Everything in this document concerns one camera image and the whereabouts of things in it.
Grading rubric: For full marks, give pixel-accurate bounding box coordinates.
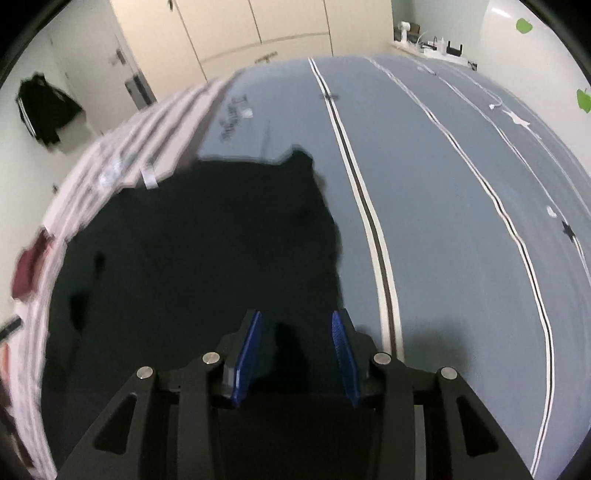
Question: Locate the black t-shirt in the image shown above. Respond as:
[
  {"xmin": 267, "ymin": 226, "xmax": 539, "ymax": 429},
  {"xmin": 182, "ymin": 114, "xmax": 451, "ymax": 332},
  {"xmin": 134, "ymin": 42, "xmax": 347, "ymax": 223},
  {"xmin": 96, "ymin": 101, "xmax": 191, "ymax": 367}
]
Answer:
[{"xmin": 41, "ymin": 149, "xmax": 342, "ymax": 465}]

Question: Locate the folded maroon garment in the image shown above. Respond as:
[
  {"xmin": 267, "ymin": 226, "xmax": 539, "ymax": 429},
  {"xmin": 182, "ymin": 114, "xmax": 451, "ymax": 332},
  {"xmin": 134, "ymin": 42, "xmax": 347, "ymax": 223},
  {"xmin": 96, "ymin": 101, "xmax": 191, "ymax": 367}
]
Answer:
[{"xmin": 11, "ymin": 228, "xmax": 54, "ymax": 301}]

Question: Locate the striped bed sheet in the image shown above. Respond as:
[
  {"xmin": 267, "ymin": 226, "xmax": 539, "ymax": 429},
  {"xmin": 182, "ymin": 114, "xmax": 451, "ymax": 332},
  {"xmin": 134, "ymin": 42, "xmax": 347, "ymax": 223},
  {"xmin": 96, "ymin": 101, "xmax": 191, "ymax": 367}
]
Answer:
[{"xmin": 5, "ymin": 55, "xmax": 590, "ymax": 479}]

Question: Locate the silver suitcase on floor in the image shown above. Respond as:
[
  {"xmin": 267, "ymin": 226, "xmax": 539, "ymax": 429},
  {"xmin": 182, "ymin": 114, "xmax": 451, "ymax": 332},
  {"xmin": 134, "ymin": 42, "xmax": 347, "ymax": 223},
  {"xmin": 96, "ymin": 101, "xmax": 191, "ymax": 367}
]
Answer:
[{"xmin": 125, "ymin": 71, "xmax": 157, "ymax": 110}]

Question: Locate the white room door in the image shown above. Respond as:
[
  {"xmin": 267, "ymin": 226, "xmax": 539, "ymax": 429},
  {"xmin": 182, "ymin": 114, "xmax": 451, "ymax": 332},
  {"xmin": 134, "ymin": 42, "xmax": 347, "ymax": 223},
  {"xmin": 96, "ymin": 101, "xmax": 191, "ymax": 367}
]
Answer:
[{"xmin": 48, "ymin": 1, "xmax": 141, "ymax": 133}]

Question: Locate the cream wardrobe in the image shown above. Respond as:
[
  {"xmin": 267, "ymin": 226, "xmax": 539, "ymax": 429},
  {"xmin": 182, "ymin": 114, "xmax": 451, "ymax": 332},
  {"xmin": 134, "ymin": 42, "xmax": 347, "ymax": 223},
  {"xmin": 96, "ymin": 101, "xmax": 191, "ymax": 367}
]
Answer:
[{"xmin": 110, "ymin": 1, "xmax": 394, "ymax": 94}]

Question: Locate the white nightstand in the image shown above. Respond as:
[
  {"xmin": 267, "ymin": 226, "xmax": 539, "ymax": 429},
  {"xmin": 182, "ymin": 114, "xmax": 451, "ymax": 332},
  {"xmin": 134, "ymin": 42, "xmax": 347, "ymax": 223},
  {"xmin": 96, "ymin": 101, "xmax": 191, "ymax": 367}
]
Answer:
[{"xmin": 390, "ymin": 41, "xmax": 474, "ymax": 70}]

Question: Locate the small white desk fan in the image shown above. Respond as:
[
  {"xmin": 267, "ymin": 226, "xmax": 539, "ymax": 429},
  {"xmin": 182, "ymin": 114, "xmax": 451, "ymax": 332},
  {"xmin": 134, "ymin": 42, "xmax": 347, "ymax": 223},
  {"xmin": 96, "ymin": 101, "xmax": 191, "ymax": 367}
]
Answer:
[{"xmin": 399, "ymin": 21, "xmax": 412, "ymax": 44}]

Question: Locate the white headboard with apple stickers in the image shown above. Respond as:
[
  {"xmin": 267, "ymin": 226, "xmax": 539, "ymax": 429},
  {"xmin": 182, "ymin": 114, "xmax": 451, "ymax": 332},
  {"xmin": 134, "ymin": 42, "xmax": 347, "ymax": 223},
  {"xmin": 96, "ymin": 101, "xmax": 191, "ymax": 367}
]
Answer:
[{"xmin": 478, "ymin": 0, "xmax": 591, "ymax": 170}]

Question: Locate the black jacket hanging on wall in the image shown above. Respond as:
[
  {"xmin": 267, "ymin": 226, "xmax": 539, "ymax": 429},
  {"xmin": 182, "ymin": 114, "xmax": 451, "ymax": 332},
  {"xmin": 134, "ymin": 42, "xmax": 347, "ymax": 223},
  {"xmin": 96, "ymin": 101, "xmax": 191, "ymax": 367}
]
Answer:
[{"xmin": 15, "ymin": 73, "xmax": 84, "ymax": 148}]

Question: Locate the white charging cable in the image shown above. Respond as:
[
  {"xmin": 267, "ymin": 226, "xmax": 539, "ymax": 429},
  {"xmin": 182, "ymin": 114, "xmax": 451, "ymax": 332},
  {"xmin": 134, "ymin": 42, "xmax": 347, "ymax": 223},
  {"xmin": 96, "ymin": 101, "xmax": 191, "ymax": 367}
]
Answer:
[{"xmin": 417, "ymin": 41, "xmax": 507, "ymax": 110}]

